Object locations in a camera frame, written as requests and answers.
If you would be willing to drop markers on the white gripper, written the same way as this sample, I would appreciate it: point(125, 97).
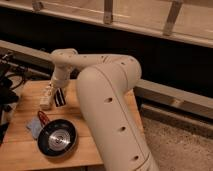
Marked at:
point(60, 79)

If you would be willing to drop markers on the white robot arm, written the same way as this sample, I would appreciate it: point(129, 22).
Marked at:
point(120, 142)

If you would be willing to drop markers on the blue cloth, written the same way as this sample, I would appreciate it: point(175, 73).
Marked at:
point(34, 126)

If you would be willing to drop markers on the black frying pan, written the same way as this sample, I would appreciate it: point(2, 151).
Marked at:
point(57, 137)

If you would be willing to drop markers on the wooden table board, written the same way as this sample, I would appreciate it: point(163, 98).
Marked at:
point(19, 150)

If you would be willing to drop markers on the grey metal rail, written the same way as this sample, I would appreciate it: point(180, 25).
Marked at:
point(110, 76)

